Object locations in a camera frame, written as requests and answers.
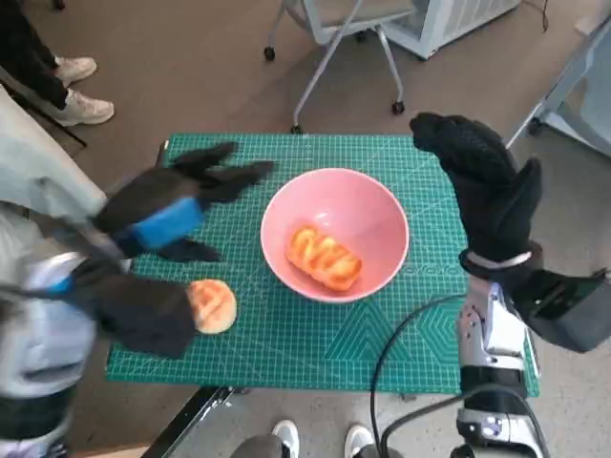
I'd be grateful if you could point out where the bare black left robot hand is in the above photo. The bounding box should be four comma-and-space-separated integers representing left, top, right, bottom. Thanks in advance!
93, 141, 276, 262

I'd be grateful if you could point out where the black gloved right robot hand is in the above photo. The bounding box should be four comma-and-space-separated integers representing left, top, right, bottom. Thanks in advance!
409, 112, 544, 263

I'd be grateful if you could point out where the round scored toy bread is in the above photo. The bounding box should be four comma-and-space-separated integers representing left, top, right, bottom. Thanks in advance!
188, 280, 239, 335

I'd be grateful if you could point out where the pink bowl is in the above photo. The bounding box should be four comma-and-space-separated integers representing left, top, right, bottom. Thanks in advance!
260, 167, 411, 305

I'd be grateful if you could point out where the long striped toy bread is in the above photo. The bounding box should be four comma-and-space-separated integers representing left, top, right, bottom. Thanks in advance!
284, 222, 363, 292

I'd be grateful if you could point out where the black stand leg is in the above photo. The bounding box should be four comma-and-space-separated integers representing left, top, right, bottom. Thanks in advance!
0, 66, 90, 147

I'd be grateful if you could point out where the person in pale trousers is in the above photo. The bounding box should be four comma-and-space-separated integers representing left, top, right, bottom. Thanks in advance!
0, 85, 109, 230

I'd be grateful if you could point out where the white perforated cabinet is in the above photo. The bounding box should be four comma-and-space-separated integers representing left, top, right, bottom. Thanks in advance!
381, 0, 521, 61

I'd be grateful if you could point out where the green cutting mat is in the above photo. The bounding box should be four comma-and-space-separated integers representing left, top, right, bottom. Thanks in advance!
104, 133, 540, 397

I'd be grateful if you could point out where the pale cardboard sheet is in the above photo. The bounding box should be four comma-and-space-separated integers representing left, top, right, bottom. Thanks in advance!
575, 13, 605, 35

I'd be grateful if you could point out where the person in black trousers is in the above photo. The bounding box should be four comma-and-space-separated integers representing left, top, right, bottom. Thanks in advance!
0, 0, 116, 128

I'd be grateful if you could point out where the grey rolling chair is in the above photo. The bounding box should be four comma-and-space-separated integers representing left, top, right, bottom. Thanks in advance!
263, 0, 421, 135

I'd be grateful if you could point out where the dark grey knee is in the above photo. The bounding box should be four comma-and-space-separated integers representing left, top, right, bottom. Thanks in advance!
233, 433, 287, 458
355, 443, 397, 458

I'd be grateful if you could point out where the white shoe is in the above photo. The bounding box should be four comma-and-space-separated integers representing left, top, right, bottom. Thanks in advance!
344, 424, 374, 458
271, 419, 301, 458

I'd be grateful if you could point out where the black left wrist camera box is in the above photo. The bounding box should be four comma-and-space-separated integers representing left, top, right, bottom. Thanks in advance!
71, 257, 200, 359

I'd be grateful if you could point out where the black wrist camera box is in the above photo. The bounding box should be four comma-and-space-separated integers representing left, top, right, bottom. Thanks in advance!
510, 266, 611, 354
71, 257, 200, 359

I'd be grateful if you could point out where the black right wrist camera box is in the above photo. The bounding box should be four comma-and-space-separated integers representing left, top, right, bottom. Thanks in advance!
510, 266, 611, 354

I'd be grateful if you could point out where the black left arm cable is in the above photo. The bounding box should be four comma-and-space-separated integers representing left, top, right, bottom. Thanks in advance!
0, 260, 128, 306

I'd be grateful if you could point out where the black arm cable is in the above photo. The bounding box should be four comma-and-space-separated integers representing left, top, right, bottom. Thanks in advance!
0, 260, 128, 306
369, 293, 474, 458

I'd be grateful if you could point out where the thin black floor cable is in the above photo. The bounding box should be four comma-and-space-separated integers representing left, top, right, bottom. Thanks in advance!
522, 0, 550, 32

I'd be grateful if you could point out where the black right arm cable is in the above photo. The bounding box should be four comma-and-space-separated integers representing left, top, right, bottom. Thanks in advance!
369, 293, 474, 458

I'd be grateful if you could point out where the black metal slide rail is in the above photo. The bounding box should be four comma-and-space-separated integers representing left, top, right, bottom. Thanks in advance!
142, 385, 249, 458

